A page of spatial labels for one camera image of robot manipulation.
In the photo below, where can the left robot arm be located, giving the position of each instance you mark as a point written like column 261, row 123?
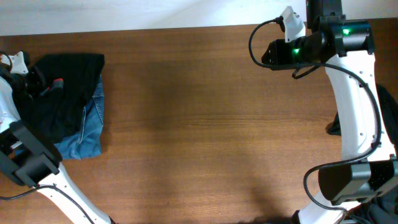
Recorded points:
column 28, row 159

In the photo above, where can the black shirt with logo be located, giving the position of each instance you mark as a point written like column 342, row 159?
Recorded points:
column 383, row 210

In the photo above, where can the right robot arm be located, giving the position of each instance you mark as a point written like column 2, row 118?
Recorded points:
column 345, row 49

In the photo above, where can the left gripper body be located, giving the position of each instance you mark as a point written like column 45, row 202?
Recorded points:
column 38, row 81

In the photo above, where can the folded black garment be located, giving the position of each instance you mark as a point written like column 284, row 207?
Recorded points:
column 81, row 74

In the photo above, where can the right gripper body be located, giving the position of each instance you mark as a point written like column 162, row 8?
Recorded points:
column 303, row 50

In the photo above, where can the black leggings red-grey waistband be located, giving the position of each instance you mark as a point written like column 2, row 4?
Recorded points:
column 44, row 96

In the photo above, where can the folded blue jeans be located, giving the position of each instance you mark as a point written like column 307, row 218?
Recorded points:
column 86, row 142

